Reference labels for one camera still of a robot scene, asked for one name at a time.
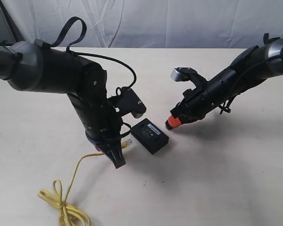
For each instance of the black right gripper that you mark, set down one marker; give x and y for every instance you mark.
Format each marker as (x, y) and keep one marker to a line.
(193, 107)

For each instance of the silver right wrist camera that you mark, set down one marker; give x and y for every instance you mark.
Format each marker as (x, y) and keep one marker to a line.
(183, 74)

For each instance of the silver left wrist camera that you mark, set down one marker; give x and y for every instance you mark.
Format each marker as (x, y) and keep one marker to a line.
(127, 101)

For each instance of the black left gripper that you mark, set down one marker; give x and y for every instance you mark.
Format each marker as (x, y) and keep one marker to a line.
(106, 134)

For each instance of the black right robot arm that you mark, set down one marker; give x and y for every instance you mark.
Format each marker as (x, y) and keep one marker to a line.
(248, 70)

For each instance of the grey backdrop curtain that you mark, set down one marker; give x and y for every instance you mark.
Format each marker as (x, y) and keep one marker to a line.
(146, 23)

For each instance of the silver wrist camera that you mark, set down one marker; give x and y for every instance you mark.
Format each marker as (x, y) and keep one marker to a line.
(183, 74)
(127, 101)

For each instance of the black network switch box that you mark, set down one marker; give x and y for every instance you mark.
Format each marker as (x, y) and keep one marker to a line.
(149, 136)

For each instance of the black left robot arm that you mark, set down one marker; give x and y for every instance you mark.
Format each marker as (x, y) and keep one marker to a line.
(40, 67)

